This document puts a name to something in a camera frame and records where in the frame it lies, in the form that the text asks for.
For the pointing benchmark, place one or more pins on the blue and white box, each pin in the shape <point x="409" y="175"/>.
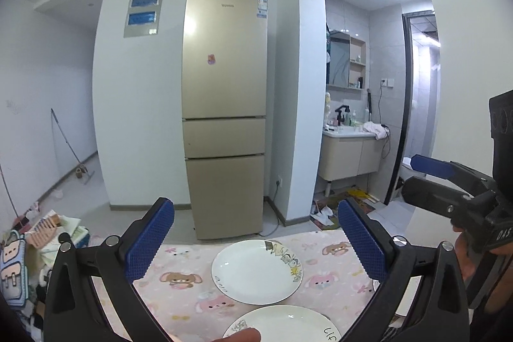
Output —
<point x="82" y="238"/>

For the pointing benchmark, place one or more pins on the wall outlet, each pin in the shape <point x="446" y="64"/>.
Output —
<point x="386" y="82"/>

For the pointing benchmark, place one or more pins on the pink comb-shaped rack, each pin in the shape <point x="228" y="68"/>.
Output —
<point x="42" y="232"/>

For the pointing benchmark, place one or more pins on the gold refrigerator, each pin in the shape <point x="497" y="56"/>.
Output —
<point x="224" y="85"/>

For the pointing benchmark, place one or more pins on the person's right hand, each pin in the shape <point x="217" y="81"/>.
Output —
<point x="467" y="262"/>

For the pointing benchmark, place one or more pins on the black faucet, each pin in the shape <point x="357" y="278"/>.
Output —
<point x="341" y="117"/>

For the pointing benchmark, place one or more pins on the grey wall electrical panel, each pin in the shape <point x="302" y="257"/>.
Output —
<point x="143" y="11"/>

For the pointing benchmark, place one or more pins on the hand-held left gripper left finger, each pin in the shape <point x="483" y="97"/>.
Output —
<point x="154" y="236"/>

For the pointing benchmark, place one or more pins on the person's left hand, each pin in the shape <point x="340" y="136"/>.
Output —
<point x="242" y="336"/>

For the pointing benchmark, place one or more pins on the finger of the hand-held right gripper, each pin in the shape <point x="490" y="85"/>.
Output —
<point x="429" y="193"/>
<point x="433" y="164"/>

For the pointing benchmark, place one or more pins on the bathroom mirror cabinet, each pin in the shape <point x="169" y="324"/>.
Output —
<point x="346" y="59"/>

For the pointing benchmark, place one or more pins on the thin stick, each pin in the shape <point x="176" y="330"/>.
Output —
<point x="8" y="189"/>

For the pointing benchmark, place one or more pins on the white deep plate cartoon print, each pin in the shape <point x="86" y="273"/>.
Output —
<point x="252" y="272"/>

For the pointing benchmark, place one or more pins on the white doll figure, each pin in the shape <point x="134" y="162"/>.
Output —
<point x="328" y="107"/>

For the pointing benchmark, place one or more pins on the white towel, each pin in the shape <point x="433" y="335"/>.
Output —
<point x="376" y="129"/>

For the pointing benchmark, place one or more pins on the pink printed blanket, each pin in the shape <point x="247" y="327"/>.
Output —
<point x="180" y="298"/>

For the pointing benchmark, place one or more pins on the beige vanity cabinet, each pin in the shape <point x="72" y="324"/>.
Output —
<point x="348" y="155"/>

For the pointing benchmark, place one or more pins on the blue cartoon backpack card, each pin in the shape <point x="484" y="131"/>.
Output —
<point x="12" y="268"/>

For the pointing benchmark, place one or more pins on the dark door frame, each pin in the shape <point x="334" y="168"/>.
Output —
<point x="408" y="105"/>

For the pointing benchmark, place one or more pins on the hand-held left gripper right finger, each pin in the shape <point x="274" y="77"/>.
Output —
<point x="360" y="238"/>

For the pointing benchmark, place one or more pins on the pink fridge magnet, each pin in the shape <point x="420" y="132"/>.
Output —
<point x="211" y="59"/>

